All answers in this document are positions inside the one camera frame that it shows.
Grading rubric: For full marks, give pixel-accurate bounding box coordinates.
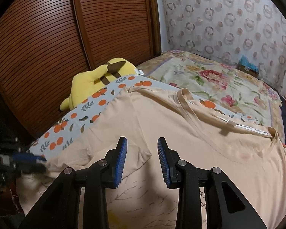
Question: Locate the floral quilt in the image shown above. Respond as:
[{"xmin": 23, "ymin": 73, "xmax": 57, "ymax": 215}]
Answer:
[{"xmin": 137, "ymin": 50, "xmax": 285, "ymax": 141}]

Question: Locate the circle patterned lace curtain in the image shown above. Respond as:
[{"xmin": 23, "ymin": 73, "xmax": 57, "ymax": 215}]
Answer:
[{"xmin": 162, "ymin": 0, "xmax": 286, "ymax": 95}]

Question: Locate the orange fruit print bedsheet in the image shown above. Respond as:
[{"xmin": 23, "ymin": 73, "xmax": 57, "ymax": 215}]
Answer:
[{"xmin": 28, "ymin": 74, "xmax": 286, "ymax": 172}]

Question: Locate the peach printed t-shirt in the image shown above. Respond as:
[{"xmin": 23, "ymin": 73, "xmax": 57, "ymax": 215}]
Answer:
[{"xmin": 17, "ymin": 86, "xmax": 286, "ymax": 228}]

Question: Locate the brown louvered wardrobe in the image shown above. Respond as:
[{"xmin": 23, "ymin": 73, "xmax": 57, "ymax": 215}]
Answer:
[{"xmin": 0, "ymin": 0, "xmax": 161, "ymax": 138}]

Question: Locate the yellow Pikachu plush toy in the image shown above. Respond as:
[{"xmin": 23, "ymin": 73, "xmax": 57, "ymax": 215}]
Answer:
[{"xmin": 59, "ymin": 57, "xmax": 138, "ymax": 111}]

